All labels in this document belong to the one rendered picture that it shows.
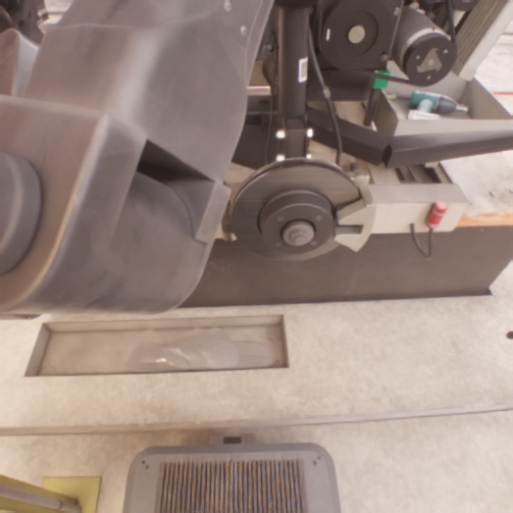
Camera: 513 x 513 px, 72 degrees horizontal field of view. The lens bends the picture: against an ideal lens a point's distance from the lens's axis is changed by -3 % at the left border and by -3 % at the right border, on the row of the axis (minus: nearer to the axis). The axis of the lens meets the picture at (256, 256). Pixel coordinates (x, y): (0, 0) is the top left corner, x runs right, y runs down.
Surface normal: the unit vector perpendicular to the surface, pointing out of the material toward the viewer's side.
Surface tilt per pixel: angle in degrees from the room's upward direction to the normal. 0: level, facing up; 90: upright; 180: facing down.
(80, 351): 0
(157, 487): 0
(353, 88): 90
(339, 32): 90
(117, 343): 0
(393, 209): 90
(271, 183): 90
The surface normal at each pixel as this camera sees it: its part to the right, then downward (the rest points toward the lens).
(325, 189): 0.05, 0.77
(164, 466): 0.01, -0.64
